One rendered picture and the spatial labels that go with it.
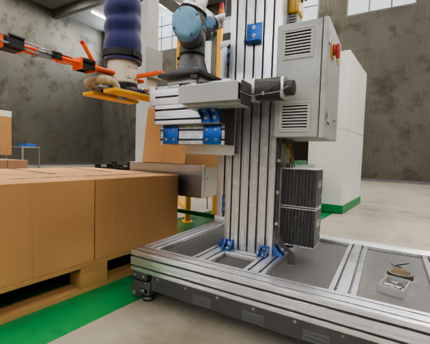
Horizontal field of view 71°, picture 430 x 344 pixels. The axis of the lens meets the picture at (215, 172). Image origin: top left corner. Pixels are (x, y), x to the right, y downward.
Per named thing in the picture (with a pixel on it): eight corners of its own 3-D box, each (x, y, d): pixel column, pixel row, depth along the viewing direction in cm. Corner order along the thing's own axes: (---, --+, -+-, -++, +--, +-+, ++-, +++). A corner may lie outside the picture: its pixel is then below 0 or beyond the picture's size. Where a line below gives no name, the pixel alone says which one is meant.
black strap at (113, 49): (125, 67, 193) (125, 61, 193) (151, 62, 180) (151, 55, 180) (94, 57, 174) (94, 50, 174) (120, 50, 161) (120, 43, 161)
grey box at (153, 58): (159, 80, 328) (159, 52, 326) (162, 80, 325) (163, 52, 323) (145, 76, 312) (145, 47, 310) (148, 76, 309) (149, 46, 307)
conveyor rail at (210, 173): (310, 179, 384) (310, 164, 383) (314, 179, 381) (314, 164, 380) (198, 196, 195) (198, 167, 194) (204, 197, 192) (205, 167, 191)
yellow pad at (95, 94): (128, 104, 201) (128, 97, 201) (138, 103, 195) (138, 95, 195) (82, 95, 173) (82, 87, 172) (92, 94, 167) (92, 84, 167)
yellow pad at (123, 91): (149, 102, 190) (149, 94, 190) (160, 101, 185) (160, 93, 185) (102, 92, 162) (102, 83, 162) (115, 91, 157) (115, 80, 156)
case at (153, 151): (191, 169, 269) (196, 125, 270) (229, 172, 247) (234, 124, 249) (141, 161, 218) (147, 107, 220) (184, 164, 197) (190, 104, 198)
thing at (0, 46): (15, 54, 134) (15, 43, 134) (23, 52, 130) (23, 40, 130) (-7, 49, 127) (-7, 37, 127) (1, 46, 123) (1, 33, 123)
